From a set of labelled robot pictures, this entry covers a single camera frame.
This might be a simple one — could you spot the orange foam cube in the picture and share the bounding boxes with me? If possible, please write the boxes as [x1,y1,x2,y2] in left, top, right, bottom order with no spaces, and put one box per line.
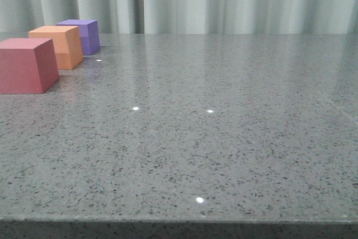
[28,26,83,70]

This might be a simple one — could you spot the pale green curtain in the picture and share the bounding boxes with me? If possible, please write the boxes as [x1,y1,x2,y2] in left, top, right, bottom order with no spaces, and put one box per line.
[1,0,357,34]

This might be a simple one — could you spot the purple foam cube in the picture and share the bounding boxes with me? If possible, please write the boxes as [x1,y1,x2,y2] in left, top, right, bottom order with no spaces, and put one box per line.
[56,19,100,55]

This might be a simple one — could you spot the red foam cube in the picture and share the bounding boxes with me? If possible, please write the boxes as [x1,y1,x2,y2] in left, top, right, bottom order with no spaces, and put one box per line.
[1,38,59,94]

